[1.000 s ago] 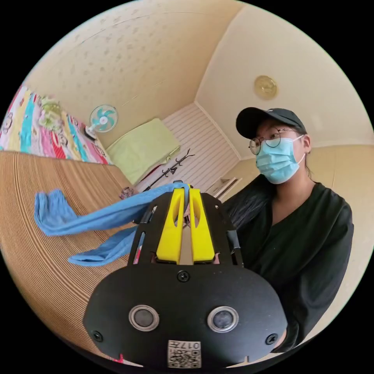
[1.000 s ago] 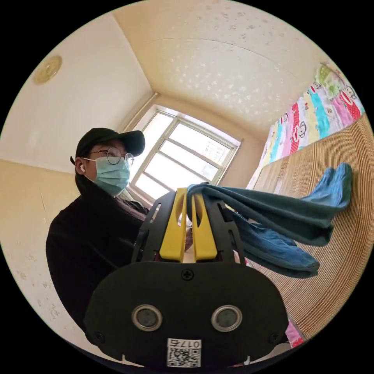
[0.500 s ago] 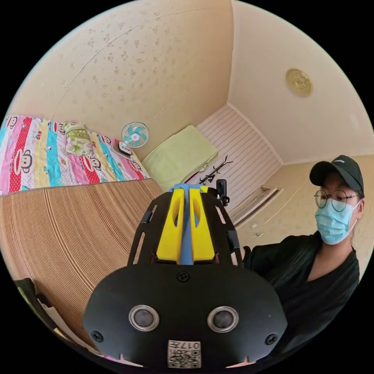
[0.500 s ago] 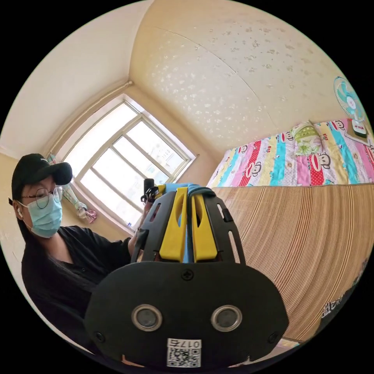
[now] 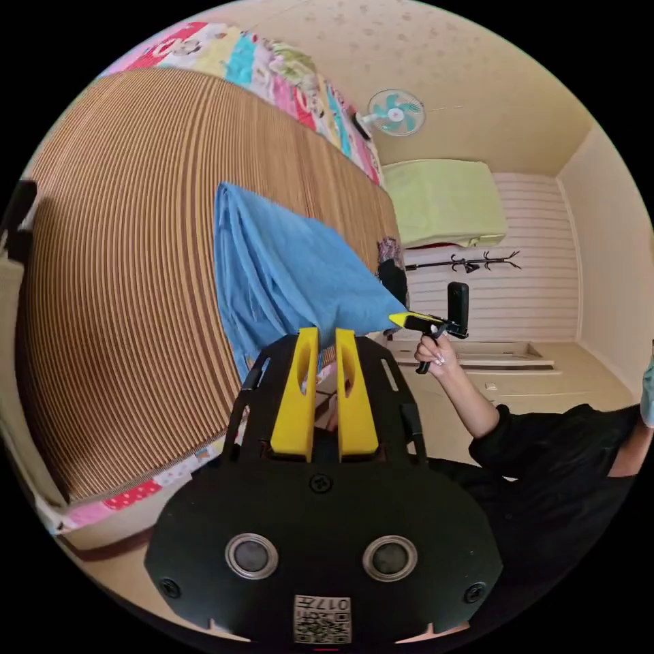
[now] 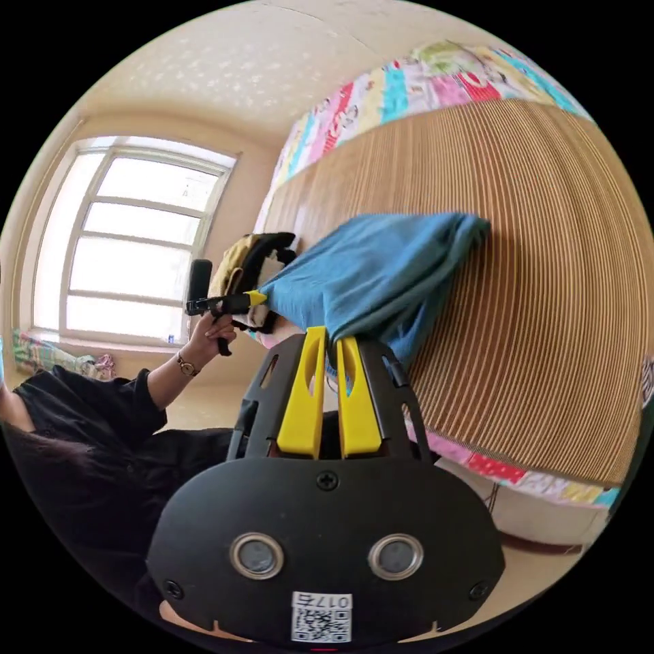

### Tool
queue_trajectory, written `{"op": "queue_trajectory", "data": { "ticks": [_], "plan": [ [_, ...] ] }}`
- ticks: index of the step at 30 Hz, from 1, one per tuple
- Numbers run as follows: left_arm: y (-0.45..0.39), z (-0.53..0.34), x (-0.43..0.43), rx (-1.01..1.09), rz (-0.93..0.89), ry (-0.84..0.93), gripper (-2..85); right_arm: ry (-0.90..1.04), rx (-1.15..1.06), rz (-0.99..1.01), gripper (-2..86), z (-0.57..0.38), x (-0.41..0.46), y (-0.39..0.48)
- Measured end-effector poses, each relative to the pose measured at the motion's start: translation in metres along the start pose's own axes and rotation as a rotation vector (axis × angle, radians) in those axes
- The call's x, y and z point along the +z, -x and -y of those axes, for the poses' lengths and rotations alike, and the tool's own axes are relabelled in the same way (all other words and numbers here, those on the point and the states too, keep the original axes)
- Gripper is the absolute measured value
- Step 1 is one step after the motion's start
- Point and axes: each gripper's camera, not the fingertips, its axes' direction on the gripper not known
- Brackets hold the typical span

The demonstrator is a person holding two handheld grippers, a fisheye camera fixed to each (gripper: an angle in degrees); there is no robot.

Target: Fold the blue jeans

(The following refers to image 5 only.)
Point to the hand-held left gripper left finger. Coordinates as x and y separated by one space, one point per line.
294 409

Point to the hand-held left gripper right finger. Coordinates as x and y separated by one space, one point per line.
355 409

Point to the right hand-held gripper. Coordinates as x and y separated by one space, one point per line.
449 328

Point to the blue jeans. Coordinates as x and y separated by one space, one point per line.
286 265

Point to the person's right forearm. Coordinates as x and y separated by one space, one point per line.
470 398

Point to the person's right hand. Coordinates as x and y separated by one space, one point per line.
440 355

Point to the pile of clothes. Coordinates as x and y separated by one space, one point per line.
392 271

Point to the black coat rack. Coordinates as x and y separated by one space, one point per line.
475 264

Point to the yellow-green cloth cover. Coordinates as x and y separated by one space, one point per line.
442 202

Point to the person's body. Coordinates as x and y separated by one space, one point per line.
552 490

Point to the bed with striped woven mat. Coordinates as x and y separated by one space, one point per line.
128 255

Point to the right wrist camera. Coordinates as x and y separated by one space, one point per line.
458 304

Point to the white wall fan, teal blades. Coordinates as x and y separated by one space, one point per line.
396 113

